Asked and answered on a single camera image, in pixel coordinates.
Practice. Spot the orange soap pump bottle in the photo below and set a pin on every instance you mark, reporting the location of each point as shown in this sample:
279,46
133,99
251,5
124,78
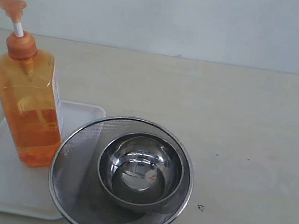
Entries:
29,93

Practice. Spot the white plastic tray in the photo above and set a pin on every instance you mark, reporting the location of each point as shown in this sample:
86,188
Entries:
23,190

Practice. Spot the small stainless steel bowl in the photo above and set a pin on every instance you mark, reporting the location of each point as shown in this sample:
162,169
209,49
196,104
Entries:
140,171

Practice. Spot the steel mesh strainer basin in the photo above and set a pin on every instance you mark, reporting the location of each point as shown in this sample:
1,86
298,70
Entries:
73,180

